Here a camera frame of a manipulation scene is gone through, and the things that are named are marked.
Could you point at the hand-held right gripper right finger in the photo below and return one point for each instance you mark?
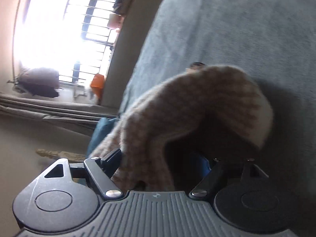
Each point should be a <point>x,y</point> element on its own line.
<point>208,181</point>

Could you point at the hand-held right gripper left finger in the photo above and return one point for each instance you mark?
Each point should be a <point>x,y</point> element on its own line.
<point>98,175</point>

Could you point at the beige houndstooth knit cardigan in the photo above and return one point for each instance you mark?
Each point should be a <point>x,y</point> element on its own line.
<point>197,103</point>

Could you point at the dark hanging clothes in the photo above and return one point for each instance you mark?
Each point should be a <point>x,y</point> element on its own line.
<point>39,81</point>

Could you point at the teal duvet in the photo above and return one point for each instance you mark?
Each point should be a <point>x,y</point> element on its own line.
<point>101,135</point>

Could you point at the orange bag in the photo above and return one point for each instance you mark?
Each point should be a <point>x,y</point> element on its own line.
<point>97,85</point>

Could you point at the barred window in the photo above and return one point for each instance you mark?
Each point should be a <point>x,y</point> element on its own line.
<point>54,29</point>

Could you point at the pink pot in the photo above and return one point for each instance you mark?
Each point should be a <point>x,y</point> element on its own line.
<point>114,21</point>

